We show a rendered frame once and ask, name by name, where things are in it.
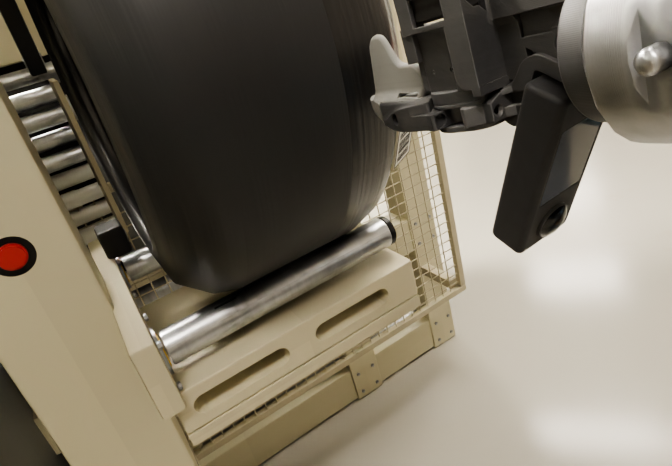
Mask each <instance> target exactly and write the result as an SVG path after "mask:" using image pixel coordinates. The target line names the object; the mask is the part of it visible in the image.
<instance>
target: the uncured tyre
mask: <svg viewBox="0 0 672 466"><path fill-rule="evenodd" d="M24 1H25V4H26V6H27V8H28V11H29V13H30V15H31V18H32V20H33V22H34V24H35V27H36V29H37V31H38V33H39V36H40V38H41V40H42V42H43V45H44V47H45V49H46V51H47V53H48V56H49V58H50V60H51V62H52V64H53V67H54V69H55V71H56V73H57V75H58V77H59V79H60V82H61V84H62V86H63V88H64V90H65V92H66V94H67V97H68V99H69V101H70V103H71V105H72V107H73V109H74V111H75V113H76V115H77V118H78V120H79V122H80V124H81V126H82V128H83V130H84V132H85V134H86V136H87V138H88V140H89V142H90V144H91V146H92V148H93V150H94V152H95V154H96V156H97V158H98V160H99V162H100V164H101V166H102V168H103V170H104V172H105V174H106V176H107V178H108V180H109V182H110V184H111V186H112V188H113V190H114V192H115V193H116V195H117V197H118V199H119V201H120V203H121V205H122V207H123V208H124V210H125V212H126V214H127V216H128V217H129V219H130V221H131V223H132V225H133V226H134V228H135V230H136V231H137V233H138V235H139V236H140V238H141V240H142V241H143V243H144V244H145V246H146V247H147V248H148V250H149V251H150V252H151V254H152V255H153V256H154V258H155V259H156V260H157V262H158V263H159V264H160V266H161V267H162V268H163V270H164V271H165V272H166V274H167V275H168V276H169V278H170V279H171V280H172V281H173V282H174V283H175V284H178V285H182V286H186V287H190V288H194V289H197V290H201V291H205V292H209V293H213V294H217V293H222V292H227V291H231V290H236V289H241V288H243V287H245V286H247V285H248V284H250V283H252V282H254V281H256V280H258V279H260V278H262V277H264V276H266V275H268V274H270V273H272V272H273V271H275V270H277V269H279V268H281V267H283V266H285V265H287V264H289V263H291V262H293V261H295V260H297V259H298V258H300V257H302V256H304V255H306V254H308V253H310V252H312V251H314V250H316V249H318V248H320V247H322V246H323V245H325V244H327V243H329V242H331V241H333V240H335V239H337V238H339V237H341V236H343V235H345V234H347V233H348V232H350V231H351V230H353V229H354V228H355V227H356V226H357V225H358V224H359V223H360V222H361V221H362V220H363V219H364V218H365V217H366V216H367V215H368V214H369V213H370V212H371V211H372V210H373V209H374V208H375V206H376V205H377V203H378V202H379V200H380V198H381V196H382V194H383V192H384V190H385V187H386V184H387V181H388V178H389V174H390V170H391V166H392V161H393V156H394V148H395V140H396V132H397V131H395V130H393V129H391V128H389V127H387V126H386V125H385V123H384V121H383V120H381V119H380V118H379V117H378V116H377V114H376V113H375V112H374V110H373V107H372V104H371V100H370V98H371V97H372V96H373V95H375V84H374V77H373V70H372V63H371V56H370V48H369V47H370V41H371V39H372V37H373V36H375V35H379V34H380V35H383V36H384V37H385V38H386V39H387V41H388V42H389V44H390V45H391V47H392V49H393V50H394V52H395V53H396V55H397V57H398V58H399V50H398V43H397V36H396V31H395V25H394V20H393V16H392V11H391V7H390V3H389V0H24ZM399 59H400V58H399Z"/></svg>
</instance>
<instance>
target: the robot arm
mask: <svg viewBox="0 0 672 466"><path fill-rule="evenodd" d="M393 2H394V6H395V10H396V13H397V17H398V21H399V25H400V29H401V31H400V35H401V39H402V43H403V46H404V50H405V54H406V58H407V62H408V63H404V62H402V61H401V60H400V59H399V58H398V57H397V55H396V53H395V52H394V50H393V49H392V47H391V45H390V44H389V42H388V41H387V39H386V38H385V37H384V36H383V35H380V34H379V35H375V36H373V37H372V39H371V41H370V47H369V48H370V56H371V63H372V70H373V77H374V84H375V95H373V96H372V97H371V98H370V100H371V104H372V107H373V110H374V112H375V113H376V114H377V116H378V117H379V118H380V119H381V120H383V121H384V123H385V125H386V126H387V127H389V128H391V129H393V130H395V131H398V132H418V131H433V132H435V131H438V130H440V131H441V132H443V133H458V132H468V131H476V130H482V129H486V128H489V127H492V126H495V125H498V124H500V123H502V122H504V121H506V122H507V123H508V124H510V125H512V126H516V128H515V133H514V137H513V142H512V146H511V151H510V155H509V159H508V164H507V168H506V173H505V177H504V182H503V186H502V190H501V195H500V199H499V204H498V208H497V212H496V217H495V221H494V226H493V234H494V236H495V237H496V238H498V239H499V240H500V241H502V242H503V243H504V244H505V245H507V246H508V247H509V248H511V249H512V250H513V251H515V252H516V253H523V252H524V251H526V250H527V249H529V248H530V247H531V246H533V245H534V244H536V243H537V242H538V241H540V240H541V239H543V238H545V237H547V236H548V235H550V234H552V233H554V232H555V231H556V230H557V229H558V228H559V227H560V226H561V225H562V224H564V223H565V222H566V219H567V217H568V214H569V211H570V209H571V206H572V203H573V201H574V198H575V195H576V193H577V190H578V187H579V185H580V182H581V179H582V177H583V174H584V171H585V169H586V166H587V163H588V160H589V158H590V155H591V152H592V150H593V147H594V144H595V142H596V139H597V136H598V134H599V131H600V128H601V126H602V123H603V122H607V123H608V124H609V125H610V127H611V128H612V129H613V131H614V132H615V133H617V134H618V135H620V136H622V137H624V138H625V139H627V140H629V141H631V142H637V143H648V144H672V0H393ZM442 18H443V19H444V20H442V21H438V22H435V23H431V24H428V23H429V22H432V21H435V20H439V19H442Z"/></svg>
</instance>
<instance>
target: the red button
mask: <svg viewBox="0 0 672 466"><path fill-rule="evenodd" d="M28 258H29V257H28V251H27V249H26V248H25V247H24V246H22V245H21V244H18V243H8V244H5V245H3V246H1V247H0V267H1V268H2V269H4V270H8V271H15V270H18V269H21V268H22V267H24V266H25V265H26V263H27V262H28Z"/></svg>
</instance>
